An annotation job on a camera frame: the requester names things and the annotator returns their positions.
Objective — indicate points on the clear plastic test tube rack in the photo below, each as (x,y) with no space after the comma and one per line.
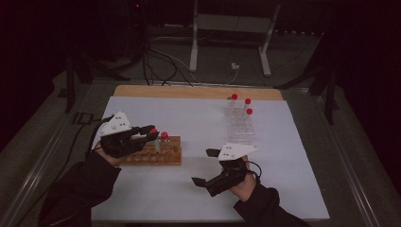
(239,126)

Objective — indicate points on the white plug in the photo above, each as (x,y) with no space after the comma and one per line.
(235,66)

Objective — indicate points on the person's right hand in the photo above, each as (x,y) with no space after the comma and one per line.
(244,189)

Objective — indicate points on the person's left hand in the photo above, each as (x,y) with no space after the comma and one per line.
(108,157)

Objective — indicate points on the wooden test tube rack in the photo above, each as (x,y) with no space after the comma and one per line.
(164,156)

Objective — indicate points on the black stand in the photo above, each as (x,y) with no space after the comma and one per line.
(71,85)
(329,94)

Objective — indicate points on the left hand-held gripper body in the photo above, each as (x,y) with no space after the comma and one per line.
(121,138)

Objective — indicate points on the white table mat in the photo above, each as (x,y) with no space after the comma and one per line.
(201,195)

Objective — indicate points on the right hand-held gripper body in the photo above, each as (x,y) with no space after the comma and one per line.
(230,171)

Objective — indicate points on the aluminium frame rail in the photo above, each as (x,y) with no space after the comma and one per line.
(346,164)
(38,164)

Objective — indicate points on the grey metal stand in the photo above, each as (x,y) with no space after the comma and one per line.
(233,23)

